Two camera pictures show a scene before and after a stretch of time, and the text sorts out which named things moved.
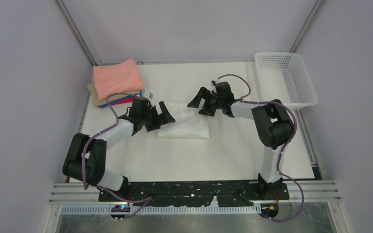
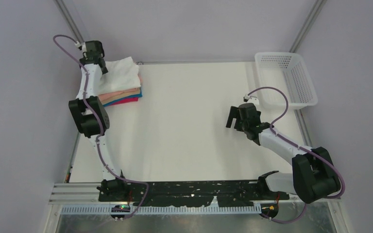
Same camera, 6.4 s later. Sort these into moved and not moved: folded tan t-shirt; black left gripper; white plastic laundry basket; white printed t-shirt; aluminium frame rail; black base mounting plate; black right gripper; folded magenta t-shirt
Moved: black left gripper; black right gripper; white printed t-shirt
Not moved: white plastic laundry basket; folded magenta t-shirt; aluminium frame rail; folded tan t-shirt; black base mounting plate
